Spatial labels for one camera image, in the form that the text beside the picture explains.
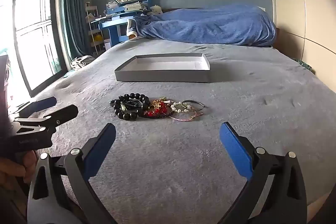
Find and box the teal curtain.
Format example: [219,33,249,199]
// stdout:
[61,0,91,62]

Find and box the red bead bracelet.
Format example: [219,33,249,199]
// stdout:
[144,99,172,119]

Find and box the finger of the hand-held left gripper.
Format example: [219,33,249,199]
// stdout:
[10,105,79,135]
[16,97,57,117]

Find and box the white storage rack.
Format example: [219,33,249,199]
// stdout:
[85,2,106,56]

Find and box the white plush toy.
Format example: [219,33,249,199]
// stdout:
[149,5,164,16]

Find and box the pink woven bracelet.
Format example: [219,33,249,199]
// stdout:
[168,112,204,123]

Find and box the thin dark bangle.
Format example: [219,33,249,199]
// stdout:
[182,99,205,110]

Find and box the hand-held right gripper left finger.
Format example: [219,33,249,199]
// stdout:
[26,123,117,224]

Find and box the shallow grey cardboard box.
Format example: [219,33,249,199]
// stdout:
[114,53,211,83]

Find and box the round pearl hair clip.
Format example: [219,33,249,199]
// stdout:
[171,101,193,113]

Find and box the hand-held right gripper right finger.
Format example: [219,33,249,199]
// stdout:
[219,122,307,224]

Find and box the white bag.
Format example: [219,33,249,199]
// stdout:
[70,55,95,71]

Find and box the black-framed glass door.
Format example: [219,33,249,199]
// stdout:
[0,0,67,98]

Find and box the grey bed sheet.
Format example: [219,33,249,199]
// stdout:
[8,38,336,224]

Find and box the blue desk with shelf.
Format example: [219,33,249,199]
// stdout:
[98,0,151,51]

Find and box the black bead bracelet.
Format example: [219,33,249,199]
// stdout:
[110,93,152,121]

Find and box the person's left hand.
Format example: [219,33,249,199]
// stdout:
[0,151,37,185]

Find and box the stack of papers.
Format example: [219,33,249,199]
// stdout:
[124,2,149,14]

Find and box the green patterned bin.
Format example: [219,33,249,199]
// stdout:
[295,58,315,73]

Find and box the beige wardrobe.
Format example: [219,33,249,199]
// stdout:
[262,0,336,77]

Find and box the blue fleece blanket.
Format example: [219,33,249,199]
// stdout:
[127,4,277,47]

